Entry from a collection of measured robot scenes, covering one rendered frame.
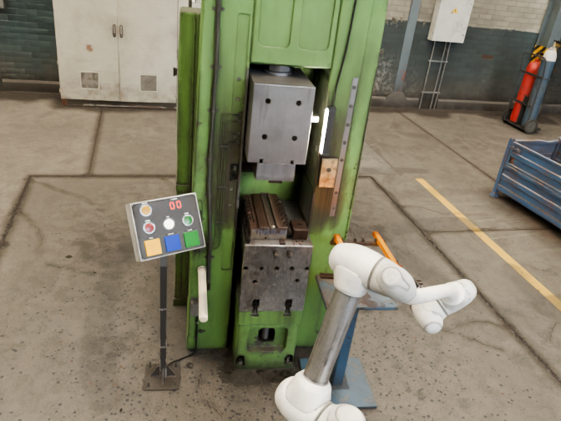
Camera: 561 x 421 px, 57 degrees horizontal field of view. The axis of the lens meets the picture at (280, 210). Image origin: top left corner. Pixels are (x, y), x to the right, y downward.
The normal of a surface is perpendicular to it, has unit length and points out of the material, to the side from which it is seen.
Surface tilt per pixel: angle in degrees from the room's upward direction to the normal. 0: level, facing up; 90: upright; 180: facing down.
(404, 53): 90
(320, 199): 90
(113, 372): 0
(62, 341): 0
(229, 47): 90
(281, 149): 90
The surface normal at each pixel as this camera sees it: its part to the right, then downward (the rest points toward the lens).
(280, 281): 0.15, 0.47
